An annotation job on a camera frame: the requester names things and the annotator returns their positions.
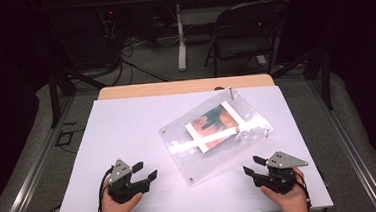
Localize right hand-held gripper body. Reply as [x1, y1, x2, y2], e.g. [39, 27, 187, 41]
[251, 149, 311, 197]

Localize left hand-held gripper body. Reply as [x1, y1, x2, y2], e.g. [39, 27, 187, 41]
[103, 158, 143, 206]

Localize clear acrylic photo frame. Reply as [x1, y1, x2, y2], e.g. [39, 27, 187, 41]
[155, 83, 278, 190]

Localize painting print photo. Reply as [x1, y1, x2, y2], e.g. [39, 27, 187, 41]
[183, 101, 247, 155]

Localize person's right hand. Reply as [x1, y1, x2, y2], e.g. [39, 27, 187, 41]
[259, 166, 312, 212]

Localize white board mat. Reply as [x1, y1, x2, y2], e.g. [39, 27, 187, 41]
[45, 81, 335, 212]

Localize light wooden table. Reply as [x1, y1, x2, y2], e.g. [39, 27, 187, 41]
[96, 73, 276, 101]

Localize black metal stand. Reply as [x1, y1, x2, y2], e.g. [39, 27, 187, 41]
[46, 63, 111, 130]
[270, 44, 335, 115]

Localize black folding chair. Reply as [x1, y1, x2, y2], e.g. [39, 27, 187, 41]
[200, 0, 295, 79]

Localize white-legged desk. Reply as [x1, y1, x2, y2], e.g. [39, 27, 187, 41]
[154, 0, 302, 74]

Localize black equipment with red light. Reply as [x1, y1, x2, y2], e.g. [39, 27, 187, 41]
[97, 4, 129, 40]

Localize right hand-held gripper cable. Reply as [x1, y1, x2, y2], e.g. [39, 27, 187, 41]
[293, 169, 314, 212]

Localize hand-held gripper cable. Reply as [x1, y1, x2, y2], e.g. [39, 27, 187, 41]
[94, 165, 117, 212]
[293, 169, 314, 212]

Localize left hand-held gripper cable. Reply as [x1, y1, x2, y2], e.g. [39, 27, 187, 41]
[94, 165, 117, 212]

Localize aluminium rail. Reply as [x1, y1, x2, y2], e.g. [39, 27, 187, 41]
[0, 93, 84, 212]
[307, 72, 376, 212]

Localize black floor cables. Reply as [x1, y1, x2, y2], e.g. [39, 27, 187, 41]
[102, 33, 175, 88]

